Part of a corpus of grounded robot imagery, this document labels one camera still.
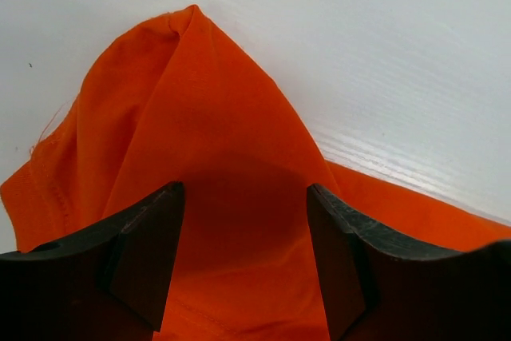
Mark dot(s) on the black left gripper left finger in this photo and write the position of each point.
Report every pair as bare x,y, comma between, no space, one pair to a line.
108,281

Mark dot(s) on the orange t shirt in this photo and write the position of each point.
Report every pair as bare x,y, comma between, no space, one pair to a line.
175,99

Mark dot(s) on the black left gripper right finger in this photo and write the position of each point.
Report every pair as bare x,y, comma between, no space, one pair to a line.
380,284

